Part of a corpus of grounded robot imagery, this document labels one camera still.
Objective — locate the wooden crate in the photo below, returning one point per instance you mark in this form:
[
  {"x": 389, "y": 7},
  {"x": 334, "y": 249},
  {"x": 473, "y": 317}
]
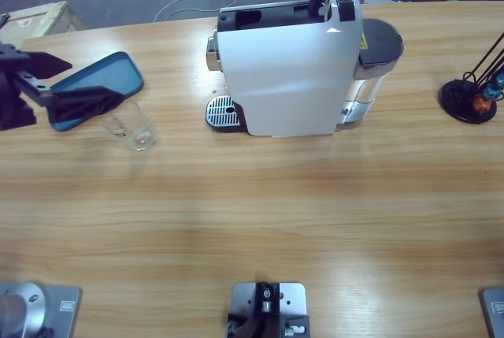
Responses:
[{"x": 39, "y": 19}]

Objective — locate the orange coffee capsule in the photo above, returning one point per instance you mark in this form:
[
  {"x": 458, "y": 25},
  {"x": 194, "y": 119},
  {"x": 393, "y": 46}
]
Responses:
[{"x": 481, "y": 103}]

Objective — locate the clear drinking glass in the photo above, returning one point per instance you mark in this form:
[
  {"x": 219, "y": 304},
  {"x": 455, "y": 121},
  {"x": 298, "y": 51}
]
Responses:
[{"x": 138, "y": 133}]

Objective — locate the blue coffee capsule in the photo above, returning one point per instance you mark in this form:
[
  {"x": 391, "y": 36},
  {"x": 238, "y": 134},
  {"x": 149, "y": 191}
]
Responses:
[
  {"x": 490, "y": 90},
  {"x": 500, "y": 80}
]

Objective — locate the dark blue plastic tray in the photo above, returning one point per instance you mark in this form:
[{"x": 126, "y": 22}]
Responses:
[{"x": 114, "y": 72}]

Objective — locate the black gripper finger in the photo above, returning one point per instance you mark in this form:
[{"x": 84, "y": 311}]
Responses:
[
  {"x": 86, "y": 103},
  {"x": 47, "y": 64}
]

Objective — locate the black drip tray metal grille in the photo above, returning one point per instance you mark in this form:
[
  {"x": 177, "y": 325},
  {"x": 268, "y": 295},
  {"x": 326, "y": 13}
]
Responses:
[{"x": 222, "y": 111}]

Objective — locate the clear water tank black lid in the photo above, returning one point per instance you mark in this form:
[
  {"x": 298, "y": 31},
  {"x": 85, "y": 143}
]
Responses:
[{"x": 380, "y": 38}]

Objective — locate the centre metal mount base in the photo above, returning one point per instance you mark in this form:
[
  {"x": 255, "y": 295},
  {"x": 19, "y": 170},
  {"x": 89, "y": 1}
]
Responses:
[{"x": 244, "y": 298}]

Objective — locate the arm grey base plate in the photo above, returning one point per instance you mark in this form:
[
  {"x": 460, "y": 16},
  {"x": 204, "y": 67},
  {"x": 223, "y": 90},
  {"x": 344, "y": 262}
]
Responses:
[
  {"x": 63, "y": 306},
  {"x": 494, "y": 310}
]

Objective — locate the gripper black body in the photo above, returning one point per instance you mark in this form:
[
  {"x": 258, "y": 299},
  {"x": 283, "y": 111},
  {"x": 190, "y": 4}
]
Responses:
[{"x": 12, "y": 97}]

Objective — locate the white capsule coffee machine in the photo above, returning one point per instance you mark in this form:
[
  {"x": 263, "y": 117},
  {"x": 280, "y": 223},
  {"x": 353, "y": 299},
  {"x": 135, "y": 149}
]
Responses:
[{"x": 283, "y": 78}]

